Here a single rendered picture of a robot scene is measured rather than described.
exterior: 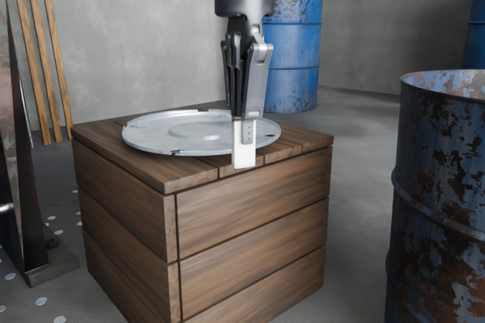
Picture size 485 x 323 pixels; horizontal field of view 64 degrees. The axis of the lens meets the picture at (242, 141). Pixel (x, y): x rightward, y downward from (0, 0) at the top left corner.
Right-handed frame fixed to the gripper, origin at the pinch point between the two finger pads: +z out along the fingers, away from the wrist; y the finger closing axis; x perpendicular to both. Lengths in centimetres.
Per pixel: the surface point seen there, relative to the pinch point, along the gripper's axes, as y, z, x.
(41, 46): -165, -7, -42
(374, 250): -23, 40, 45
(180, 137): -16.7, 3.2, -5.5
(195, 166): -7.1, 5.3, -5.2
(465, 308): 19.6, 18.4, 22.4
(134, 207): -11.4, 12.7, -14.3
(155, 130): -24.1, 3.4, -8.7
